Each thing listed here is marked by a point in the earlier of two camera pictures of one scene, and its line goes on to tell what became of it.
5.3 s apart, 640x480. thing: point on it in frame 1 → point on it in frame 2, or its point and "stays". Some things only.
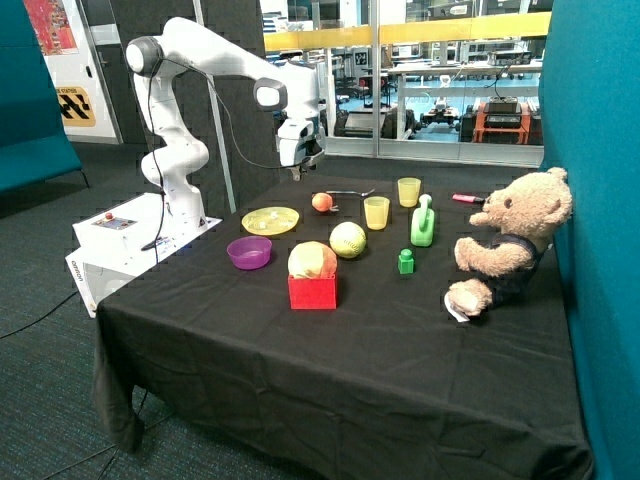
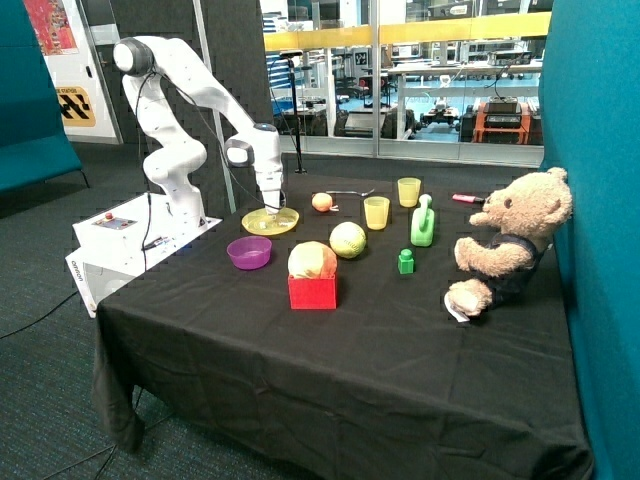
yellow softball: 347,239 stays
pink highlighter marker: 468,198 stays
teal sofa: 34,145 stays
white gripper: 296,148 → 270,182
